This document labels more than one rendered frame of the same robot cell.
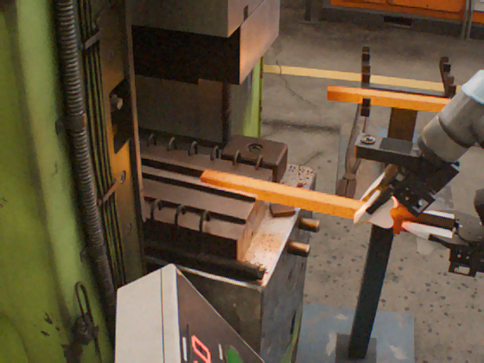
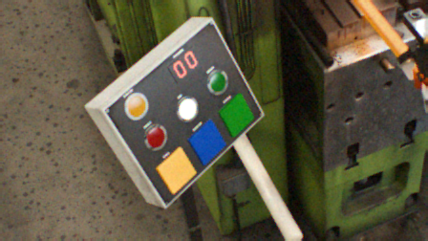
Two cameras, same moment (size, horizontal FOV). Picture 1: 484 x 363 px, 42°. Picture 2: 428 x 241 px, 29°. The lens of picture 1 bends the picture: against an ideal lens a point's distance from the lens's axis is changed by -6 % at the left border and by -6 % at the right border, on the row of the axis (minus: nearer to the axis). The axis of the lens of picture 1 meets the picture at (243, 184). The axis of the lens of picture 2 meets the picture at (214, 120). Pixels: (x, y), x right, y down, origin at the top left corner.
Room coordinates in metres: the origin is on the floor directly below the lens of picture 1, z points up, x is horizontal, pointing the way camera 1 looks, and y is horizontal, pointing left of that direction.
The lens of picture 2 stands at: (-0.23, -1.02, 2.49)
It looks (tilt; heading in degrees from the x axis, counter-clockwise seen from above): 51 degrees down; 56
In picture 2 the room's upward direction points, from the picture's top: 9 degrees counter-clockwise
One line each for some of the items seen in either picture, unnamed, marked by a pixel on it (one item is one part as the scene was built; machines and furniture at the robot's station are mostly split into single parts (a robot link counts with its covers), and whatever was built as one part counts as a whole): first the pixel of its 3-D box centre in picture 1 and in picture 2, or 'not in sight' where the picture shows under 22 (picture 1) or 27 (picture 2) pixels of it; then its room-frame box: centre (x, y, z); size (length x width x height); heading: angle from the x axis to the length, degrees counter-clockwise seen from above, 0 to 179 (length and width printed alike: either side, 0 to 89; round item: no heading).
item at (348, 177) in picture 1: (358, 136); not in sight; (1.51, -0.31, 0.77); 0.60 x 0.04 x 0.01; 166
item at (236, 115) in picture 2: not in sight; (235, 115); (0.49, -0.04, 1.01); 0.07 x 0.05 x 0.07; 7
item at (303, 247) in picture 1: (299, 248); (387, 66); (0.94, -0.11, 0.87); 0.04 x 0.03 x 0.03; 72
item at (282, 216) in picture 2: not in sight; (260, 177); (0.58, 0.00, 0.62); 0.44 x 0.05 x 0.05; 72
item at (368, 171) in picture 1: (394, 170); not in sight; (1.38, -0.39, 0.75); 0.40 x 0.30 x 0.02; 171
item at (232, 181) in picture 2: not in sight; (232, 177); (0.63, 0.20, 0.36); 0.09 x 0.07 x 0.12; 162
